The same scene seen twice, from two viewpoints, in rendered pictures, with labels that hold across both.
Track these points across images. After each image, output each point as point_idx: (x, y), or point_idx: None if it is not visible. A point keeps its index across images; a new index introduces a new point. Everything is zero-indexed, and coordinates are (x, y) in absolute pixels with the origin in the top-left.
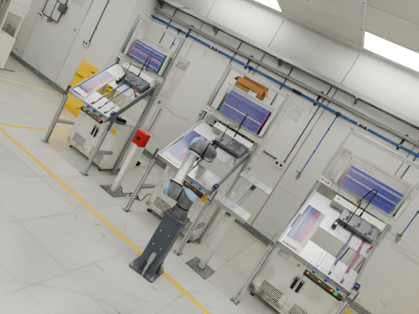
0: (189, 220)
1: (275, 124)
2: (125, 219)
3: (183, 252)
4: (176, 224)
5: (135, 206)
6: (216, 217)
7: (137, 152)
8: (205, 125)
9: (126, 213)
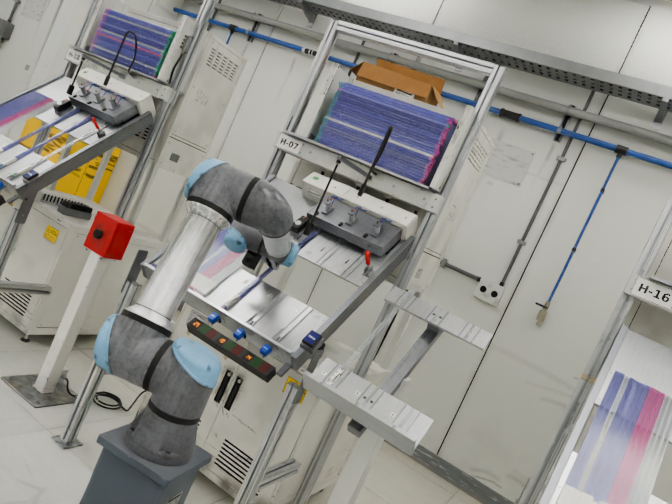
0: (206, 459)
1: (471, 164)
2: (50, 472)
3: None
4: (147, 482)
5: (104, 429)
6: (335, 439)
7: (102, 275)
8: (283, 186)
9: (63, 452)
